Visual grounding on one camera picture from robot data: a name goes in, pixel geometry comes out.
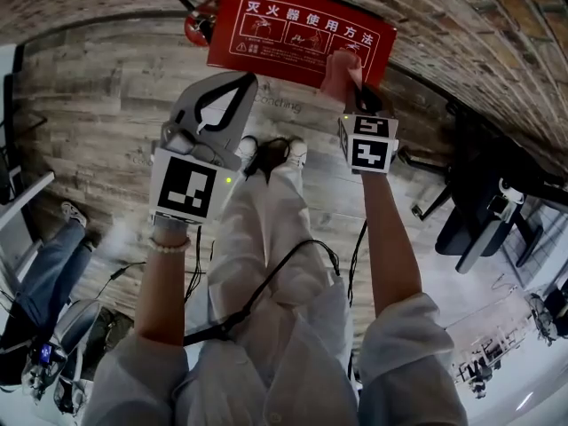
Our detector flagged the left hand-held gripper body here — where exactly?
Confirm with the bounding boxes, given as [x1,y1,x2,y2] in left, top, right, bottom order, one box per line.
[147,116,245,227]

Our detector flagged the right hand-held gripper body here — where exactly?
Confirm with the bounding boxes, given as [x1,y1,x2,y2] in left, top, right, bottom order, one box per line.
[337,112,400,177]

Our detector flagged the pink wiping cloth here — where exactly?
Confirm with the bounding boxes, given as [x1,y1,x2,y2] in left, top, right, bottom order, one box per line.
[319,49,366,101]

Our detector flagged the red fire extinguisher box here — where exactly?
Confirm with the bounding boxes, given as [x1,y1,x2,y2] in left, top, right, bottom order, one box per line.
[206,0,398,91]

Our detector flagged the person's left forearm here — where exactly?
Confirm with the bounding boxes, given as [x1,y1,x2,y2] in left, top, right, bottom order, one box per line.
[132,233,192,350]

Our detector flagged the person's right forearm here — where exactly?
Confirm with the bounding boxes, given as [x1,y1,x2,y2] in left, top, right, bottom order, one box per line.
[358,170,423,319]

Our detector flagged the red fire extinguisher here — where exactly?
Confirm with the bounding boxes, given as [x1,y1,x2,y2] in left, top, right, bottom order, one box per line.
[177,0,223,46]

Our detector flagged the person's left white shoe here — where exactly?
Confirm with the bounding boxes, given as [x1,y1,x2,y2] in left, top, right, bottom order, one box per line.
[237,135,259,170]

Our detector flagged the person's white shoe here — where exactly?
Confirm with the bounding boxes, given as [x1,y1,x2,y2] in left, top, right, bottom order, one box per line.
[237,135,259,170]
[283,137,309,169]

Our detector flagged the person's right white shoe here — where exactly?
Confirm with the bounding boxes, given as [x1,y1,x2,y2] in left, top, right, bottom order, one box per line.
[283,137,309,169]

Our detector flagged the person's white trousers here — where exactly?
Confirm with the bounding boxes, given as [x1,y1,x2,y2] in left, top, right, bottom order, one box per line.
[206,157,347,327]

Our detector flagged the black office chair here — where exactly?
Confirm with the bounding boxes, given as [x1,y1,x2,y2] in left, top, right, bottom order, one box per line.
[397,144,545,275]

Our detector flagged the white desk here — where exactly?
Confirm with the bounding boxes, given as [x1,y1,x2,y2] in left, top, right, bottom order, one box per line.
[0,170,57,292]

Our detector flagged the grey black swivel chair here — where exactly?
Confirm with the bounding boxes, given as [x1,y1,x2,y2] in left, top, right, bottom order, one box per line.
[51,298,102,357]

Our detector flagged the white bead bracelet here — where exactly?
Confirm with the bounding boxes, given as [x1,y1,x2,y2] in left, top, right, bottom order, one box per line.
[147,235,193,255]

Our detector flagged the thin black cable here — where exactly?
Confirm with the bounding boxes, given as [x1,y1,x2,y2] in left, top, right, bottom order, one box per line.
[347,218,369,308]

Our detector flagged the white security camera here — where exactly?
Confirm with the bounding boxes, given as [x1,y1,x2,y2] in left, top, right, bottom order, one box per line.
[497,176,525,204]

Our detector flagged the long black cable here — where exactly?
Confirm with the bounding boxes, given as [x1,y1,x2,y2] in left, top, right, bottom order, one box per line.
[182,239,342,346]

